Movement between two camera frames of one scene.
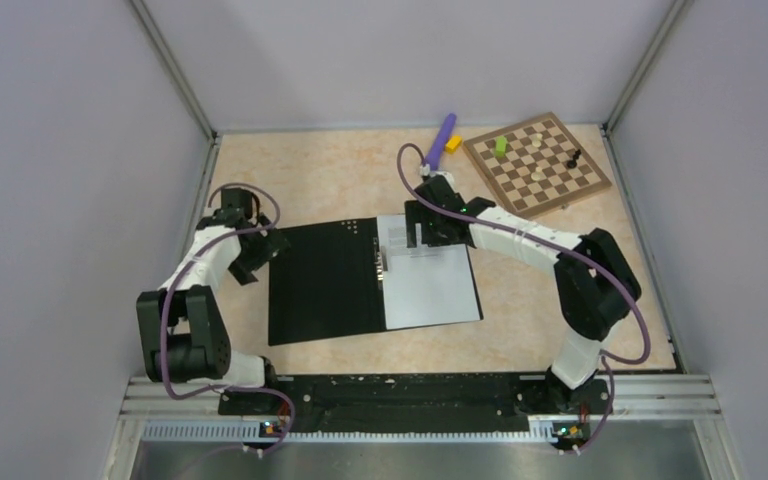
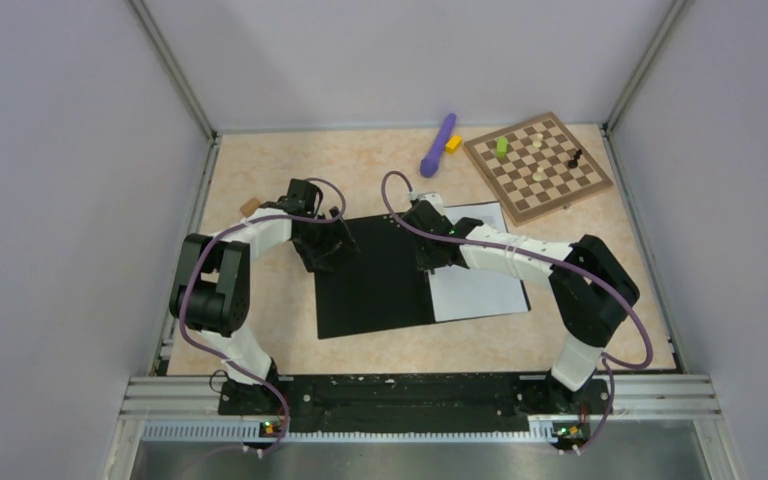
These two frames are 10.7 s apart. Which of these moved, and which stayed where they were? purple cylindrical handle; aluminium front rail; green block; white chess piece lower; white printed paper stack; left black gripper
Moved: left black gripper; white printed paper stack
Stayed: green block; purple cylindrical handle; aluminium front rail; white chess piece lower
